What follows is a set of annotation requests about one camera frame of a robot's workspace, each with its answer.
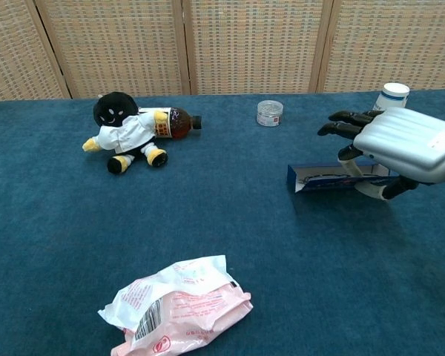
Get woven bamboo folding screen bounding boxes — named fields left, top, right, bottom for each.
left=0, top=0, right=445, bottom=101

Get brown tea bottle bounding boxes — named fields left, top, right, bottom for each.
left=137, top=106, right=202, bottom=140

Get blue carpet table mat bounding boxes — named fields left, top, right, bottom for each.
left=0, top=88, right=445, bottom=356

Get black plush doll white coat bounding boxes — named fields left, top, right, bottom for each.
left=82, top=91, right=169, bottom=175

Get black eyeglasses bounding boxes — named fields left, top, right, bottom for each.
left=297, top=171, right=352, bottom=185

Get open blue white box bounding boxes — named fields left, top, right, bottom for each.
left=287, top=159, right=401, bottom=194

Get upturned white paper cup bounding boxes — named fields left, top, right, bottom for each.
left=374, top=82, right=410, bottom=112

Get pink white plastic package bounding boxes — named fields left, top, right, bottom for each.
left=97, top=254, right=254, bottom=356

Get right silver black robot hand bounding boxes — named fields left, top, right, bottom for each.
left=317, top=107, right=445, bottom=201

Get small clear glass jar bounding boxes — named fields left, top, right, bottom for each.
left=256, top=100, right=285, bottom=127

